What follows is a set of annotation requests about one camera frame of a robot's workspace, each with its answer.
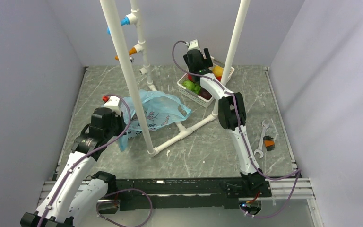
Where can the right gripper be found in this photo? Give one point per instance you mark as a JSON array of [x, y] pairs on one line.
[[207, 63]]

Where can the white PVC pipe frame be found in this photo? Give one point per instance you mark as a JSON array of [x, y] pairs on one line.
[[113, 21]]

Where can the green fake grapes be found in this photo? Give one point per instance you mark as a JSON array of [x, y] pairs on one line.
[[197, 89]]

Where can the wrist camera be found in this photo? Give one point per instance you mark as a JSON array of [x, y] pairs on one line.
[[193, 45], [113, 103]]

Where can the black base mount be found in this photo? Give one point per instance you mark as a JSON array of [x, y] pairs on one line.
[[226, 192]]

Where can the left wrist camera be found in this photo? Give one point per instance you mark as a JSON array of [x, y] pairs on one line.
[[113, 103]]

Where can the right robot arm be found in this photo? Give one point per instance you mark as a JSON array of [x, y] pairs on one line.
[[232, 118]]

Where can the blue plastic bag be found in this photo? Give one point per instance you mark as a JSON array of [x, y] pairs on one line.
[[161, 109]]

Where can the metal wrench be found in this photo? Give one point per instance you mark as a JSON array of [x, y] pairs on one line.
[[258, 151]]

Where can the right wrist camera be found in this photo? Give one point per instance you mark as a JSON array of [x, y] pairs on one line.
[[193, 45]]

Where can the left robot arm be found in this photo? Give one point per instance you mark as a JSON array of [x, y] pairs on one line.
[[64, 206]]

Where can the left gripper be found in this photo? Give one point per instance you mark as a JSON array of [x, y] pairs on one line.
[[120, 119]]

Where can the yellow fake lemon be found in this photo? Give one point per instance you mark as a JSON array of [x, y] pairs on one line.
[[217, 71]]

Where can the dark fake avocado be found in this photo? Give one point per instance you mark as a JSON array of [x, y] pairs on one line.
[[205, 94]]

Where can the green fake fruit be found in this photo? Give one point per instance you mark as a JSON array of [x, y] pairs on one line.
[[189, 85]]

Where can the white plastic basket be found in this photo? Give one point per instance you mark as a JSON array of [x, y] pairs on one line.
[[196, 97]]

